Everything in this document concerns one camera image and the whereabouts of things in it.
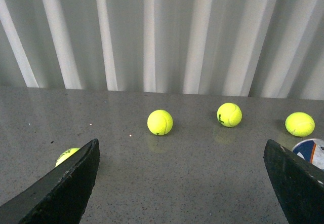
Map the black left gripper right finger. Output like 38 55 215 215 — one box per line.
263 139 323 223

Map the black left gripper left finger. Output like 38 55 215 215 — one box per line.
1 139 100 223

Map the clear Wilson tennis ball can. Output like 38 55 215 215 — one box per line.
292 138 324 170

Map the yellow tennis ball far left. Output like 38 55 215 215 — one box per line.
55 147 79 167

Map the yellow tennis ball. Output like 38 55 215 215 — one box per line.
55 147 79 167
285 112 315 137
147 109 173 136
217 102 242 128

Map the yellow tennis ball right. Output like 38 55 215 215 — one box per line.
285 112 315 137

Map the yellow tennis ball centre left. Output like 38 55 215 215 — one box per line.
147 109 173 136

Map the white pleated curtain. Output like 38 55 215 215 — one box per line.
1 0 323 100

